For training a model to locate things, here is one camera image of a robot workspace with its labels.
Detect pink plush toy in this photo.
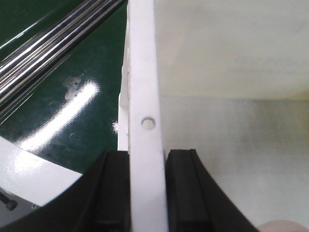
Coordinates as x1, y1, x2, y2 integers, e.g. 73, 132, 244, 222
257, 220, 309, 232

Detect chrome roller bars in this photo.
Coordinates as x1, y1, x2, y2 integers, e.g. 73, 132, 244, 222
0, 0, 124, 111

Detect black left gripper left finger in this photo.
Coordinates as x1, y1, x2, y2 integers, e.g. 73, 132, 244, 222
0, 151, 131, 232

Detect white plastic tote crate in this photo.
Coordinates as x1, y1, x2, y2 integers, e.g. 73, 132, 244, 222
118, 0, 309, 232

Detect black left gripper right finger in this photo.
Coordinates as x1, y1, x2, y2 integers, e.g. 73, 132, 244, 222
165, 149, 258, 232

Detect white outer conveyor rim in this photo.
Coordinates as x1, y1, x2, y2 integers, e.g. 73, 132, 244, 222
0, 138, 81, 226

